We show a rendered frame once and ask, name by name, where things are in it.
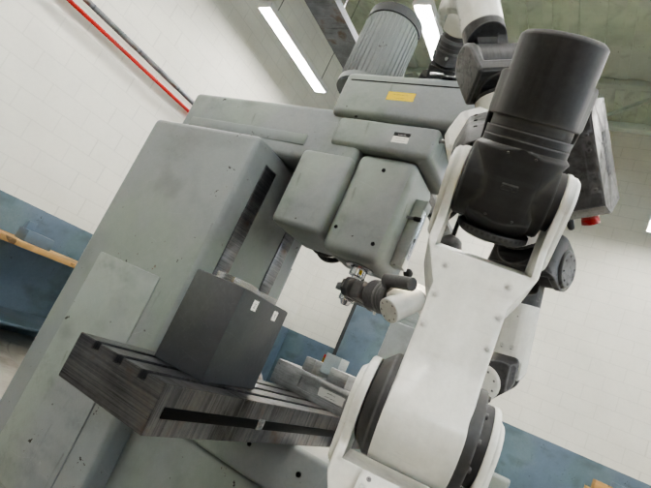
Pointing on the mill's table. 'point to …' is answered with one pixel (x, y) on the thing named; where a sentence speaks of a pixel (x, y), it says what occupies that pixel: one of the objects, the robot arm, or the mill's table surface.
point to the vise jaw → (341, 379)
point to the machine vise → (310, 384)
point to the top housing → (402, 101)
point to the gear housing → (397, 145)
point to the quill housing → (375, 213)
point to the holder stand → (222, 331)
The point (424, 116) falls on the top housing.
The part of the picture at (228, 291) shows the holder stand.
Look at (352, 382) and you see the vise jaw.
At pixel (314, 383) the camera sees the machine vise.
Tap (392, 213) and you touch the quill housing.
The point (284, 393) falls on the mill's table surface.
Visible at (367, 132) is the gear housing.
